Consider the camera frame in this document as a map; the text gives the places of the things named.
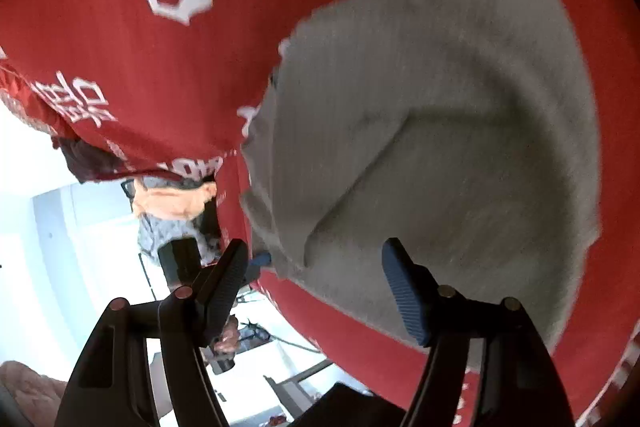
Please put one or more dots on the orange cloth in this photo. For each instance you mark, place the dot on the orange cloth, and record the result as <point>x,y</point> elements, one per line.
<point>170,202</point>

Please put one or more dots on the grey patterned cloth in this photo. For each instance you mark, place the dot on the grey patterned cloth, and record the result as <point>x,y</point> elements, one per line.
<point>160,232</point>

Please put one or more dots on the dark maroon cloth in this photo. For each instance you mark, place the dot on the dark maroon cloth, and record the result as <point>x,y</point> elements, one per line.
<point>90,162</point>

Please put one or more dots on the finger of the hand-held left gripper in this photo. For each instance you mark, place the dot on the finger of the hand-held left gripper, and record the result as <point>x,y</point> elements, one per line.
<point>261,260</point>

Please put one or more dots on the beige cushion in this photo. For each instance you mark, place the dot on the beige cushion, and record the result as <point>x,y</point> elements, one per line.
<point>22,389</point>

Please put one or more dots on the person's left hand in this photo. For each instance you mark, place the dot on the person's left hand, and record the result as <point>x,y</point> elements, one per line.
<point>227,337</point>

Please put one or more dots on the black seat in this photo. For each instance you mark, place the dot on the black seat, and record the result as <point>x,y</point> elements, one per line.
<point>345,407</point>

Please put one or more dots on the black box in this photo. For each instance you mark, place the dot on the black box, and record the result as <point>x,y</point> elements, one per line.
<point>177,259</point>

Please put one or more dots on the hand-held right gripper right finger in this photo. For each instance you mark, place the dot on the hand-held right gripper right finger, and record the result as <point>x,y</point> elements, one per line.
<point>405,292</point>

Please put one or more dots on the red printed blanket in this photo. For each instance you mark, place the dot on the red printed blanket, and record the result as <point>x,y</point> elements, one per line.
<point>200,72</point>

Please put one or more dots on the grey knit sweater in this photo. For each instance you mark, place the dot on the grey knit sweater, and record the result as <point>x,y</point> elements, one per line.
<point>425,132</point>

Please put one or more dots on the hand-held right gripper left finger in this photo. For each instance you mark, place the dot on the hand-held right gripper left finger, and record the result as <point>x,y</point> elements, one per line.
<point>227,277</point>

